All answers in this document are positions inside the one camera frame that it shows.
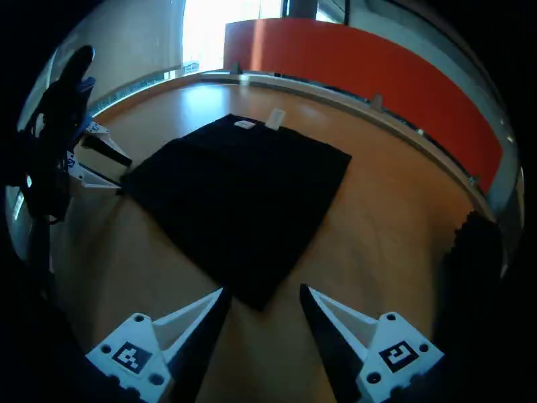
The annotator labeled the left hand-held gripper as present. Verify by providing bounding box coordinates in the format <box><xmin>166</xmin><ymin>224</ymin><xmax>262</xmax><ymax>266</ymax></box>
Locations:
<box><xmin>6</xmin><ymin>45</ymin><xmax>134</xmax><ymax>269</ymax></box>

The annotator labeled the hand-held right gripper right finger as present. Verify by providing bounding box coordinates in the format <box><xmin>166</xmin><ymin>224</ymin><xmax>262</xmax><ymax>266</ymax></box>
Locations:
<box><xmin>299</xmin><ymin>283</ymin><xmax>445</xmax><ymax>403</ymax></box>

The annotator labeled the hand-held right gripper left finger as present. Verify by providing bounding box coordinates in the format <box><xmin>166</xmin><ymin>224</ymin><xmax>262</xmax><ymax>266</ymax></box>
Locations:
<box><xmin>85</xmin><ymin>287</ymin><xmax>233</xmax><ymax>403</ymax></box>

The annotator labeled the black towel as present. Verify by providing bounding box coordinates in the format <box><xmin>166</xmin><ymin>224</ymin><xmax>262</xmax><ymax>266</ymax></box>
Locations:
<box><xmin>120</xmin><ymin>114</ymin><xmax>352</xmax><ymax>312</ymax></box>

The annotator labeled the red desk screen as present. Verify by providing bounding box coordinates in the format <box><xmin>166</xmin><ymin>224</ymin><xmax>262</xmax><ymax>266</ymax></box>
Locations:
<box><xmin>200</xmin><ymin>17</ymin><xmax>504</xmax><ymax>224</ymax></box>

